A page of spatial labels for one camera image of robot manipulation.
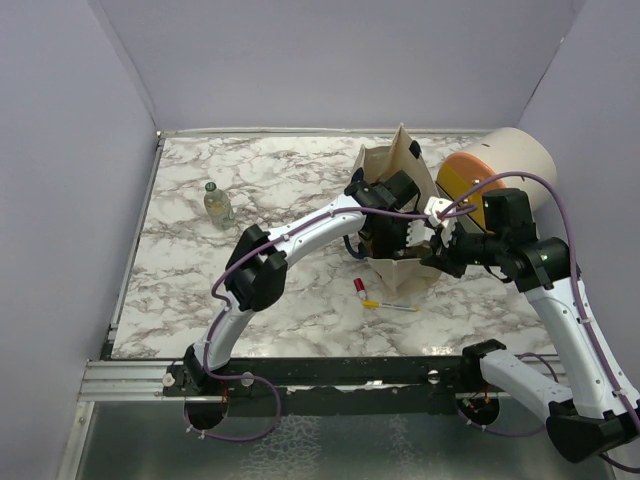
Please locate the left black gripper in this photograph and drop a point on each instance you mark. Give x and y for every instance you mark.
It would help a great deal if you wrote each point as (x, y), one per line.
(381, 251)

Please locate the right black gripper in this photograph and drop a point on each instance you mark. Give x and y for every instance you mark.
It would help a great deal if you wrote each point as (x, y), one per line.
(456, 269)

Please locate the beige canvas bag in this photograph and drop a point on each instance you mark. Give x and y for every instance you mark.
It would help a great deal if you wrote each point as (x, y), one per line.
(380, 164)

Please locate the clear bottle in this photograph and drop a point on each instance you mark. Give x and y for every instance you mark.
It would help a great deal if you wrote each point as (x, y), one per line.
(218, 206)

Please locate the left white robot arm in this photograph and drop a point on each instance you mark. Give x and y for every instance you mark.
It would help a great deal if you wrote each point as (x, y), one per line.
(255, 274)

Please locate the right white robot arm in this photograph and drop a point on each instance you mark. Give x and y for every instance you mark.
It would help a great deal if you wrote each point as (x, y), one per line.
(595, 412)

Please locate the red capped small tube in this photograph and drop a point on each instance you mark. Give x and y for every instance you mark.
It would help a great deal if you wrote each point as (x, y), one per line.
(360, 289)

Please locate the yellow white pen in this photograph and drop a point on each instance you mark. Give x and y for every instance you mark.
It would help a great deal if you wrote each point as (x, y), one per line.
(381, 305)

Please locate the cream cylinder orange yellow face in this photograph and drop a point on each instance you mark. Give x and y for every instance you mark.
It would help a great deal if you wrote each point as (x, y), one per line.
(505, 149)

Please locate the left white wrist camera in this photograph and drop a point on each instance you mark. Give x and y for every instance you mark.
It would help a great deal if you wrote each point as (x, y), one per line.
(418, 233)

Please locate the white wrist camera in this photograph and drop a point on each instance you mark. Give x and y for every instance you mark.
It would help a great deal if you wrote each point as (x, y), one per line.
(437, 219)
(418, 233)

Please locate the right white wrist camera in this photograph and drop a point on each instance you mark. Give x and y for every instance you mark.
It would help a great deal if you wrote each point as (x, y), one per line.
(437, 219)

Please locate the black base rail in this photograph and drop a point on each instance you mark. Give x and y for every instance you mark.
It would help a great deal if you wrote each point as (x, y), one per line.
(261, 402)

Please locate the aluminium frame rail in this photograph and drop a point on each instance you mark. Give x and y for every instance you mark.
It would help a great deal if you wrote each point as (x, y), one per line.
(125, 380)

